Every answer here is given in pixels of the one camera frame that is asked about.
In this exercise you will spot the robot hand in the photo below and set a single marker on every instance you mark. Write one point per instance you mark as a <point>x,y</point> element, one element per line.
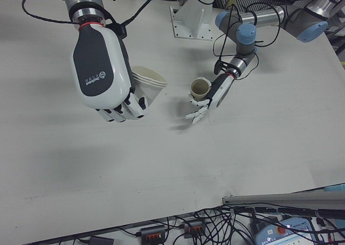
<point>219,92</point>
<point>97,67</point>

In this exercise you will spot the tan paper cup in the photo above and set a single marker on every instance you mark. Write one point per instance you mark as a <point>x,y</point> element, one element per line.
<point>200,90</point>

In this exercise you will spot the white paper cup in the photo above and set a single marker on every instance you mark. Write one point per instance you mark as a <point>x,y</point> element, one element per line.
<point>149,83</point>

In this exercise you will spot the black hub with orange ports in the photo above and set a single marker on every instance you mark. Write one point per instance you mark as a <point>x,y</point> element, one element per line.
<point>152,232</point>
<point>194,228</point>

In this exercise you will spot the light blue plastic bin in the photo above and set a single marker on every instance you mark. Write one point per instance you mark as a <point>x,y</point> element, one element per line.
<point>337,188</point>

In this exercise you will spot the light blue teach pendant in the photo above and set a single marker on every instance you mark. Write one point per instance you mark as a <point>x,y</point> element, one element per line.
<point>285,237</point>

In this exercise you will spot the black power adapter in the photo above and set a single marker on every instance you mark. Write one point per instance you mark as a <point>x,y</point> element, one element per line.
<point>101,241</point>

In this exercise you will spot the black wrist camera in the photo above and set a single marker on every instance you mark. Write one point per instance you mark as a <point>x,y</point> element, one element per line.
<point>121,31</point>
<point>219,66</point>

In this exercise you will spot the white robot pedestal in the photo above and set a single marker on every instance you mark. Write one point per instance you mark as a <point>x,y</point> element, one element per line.
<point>191,21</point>

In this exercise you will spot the aluminium profile rail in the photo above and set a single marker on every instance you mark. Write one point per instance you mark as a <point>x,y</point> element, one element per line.
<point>269,199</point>

